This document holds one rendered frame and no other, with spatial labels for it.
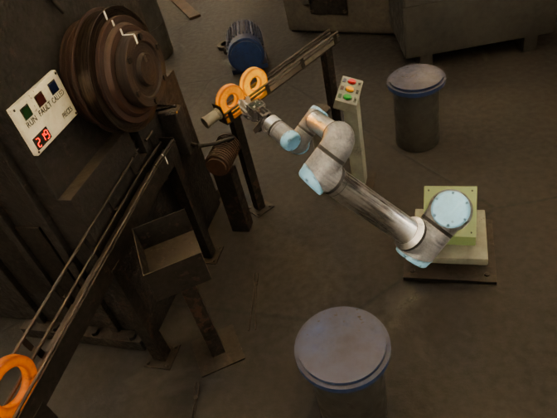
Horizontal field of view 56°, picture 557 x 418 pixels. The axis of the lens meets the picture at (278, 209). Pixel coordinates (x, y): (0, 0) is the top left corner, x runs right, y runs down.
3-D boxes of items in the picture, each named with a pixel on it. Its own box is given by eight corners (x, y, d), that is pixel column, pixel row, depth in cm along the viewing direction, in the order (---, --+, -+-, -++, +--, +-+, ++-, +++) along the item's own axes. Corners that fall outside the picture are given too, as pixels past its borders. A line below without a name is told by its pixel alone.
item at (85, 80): (109, 157, 202) (52, 41, 172) (158, 93, 235) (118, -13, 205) (123, 156, 200) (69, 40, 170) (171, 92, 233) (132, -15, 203)
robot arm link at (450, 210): (477, 206, 221) (479, 205, 204) (450, 238, 223) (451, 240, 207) (447, 185, 224) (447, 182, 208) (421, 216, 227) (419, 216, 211)
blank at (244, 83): (234, 77, 253) (239, 79, 251) (258, 60, 258) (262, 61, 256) (244, 103, 264) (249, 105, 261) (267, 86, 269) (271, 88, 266)
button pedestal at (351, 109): (343, 196, 293) (329, 99, 254) (349, 169, 310) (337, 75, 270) (371, 196, 289) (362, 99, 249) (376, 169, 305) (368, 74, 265)
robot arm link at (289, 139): (293, 155, 236) (283, 149, 227) (273, 139, 242) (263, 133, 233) (305, 138, 235) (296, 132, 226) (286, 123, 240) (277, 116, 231)
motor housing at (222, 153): (228, 235, 288) (200, 157, 253) (239, 208, 303) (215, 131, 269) (249, 235, 284) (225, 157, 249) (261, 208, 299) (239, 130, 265)
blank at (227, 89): (210, 94, 248) (214, 96, 246) (234, 76, 253) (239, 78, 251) (221, 120, 259) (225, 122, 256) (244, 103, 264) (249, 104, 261)
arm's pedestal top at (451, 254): (484, 216, 251) (485, 209, 249) (487, 265, 229) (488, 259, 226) (415, 214, 261) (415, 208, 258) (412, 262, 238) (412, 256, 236)
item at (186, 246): (204, 388, 219) (142, 275, 173) (190, 341, 239) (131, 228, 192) (249, 368, 222) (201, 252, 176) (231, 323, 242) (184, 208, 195)
